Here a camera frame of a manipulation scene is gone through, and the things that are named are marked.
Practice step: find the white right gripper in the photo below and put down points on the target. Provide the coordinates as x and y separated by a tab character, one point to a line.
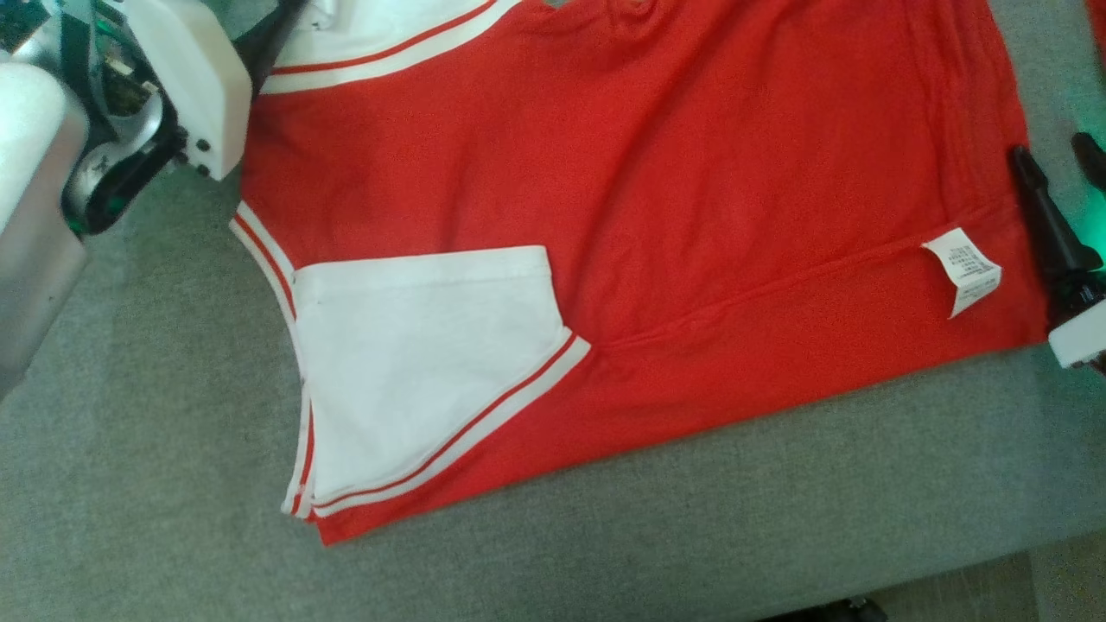
1084	337

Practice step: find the white garment care label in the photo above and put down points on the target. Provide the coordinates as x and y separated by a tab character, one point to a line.
963	268

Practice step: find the large grey sofa seat cushion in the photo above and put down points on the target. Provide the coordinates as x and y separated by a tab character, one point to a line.
605	536

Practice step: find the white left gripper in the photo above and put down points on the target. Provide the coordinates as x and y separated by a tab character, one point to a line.
199	78

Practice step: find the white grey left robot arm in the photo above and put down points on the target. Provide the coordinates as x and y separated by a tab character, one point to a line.
34	216

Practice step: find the red and white jersey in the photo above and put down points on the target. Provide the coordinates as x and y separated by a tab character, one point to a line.
691	173

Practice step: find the red shorts with white trim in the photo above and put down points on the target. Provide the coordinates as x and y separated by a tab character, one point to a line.
1099	26

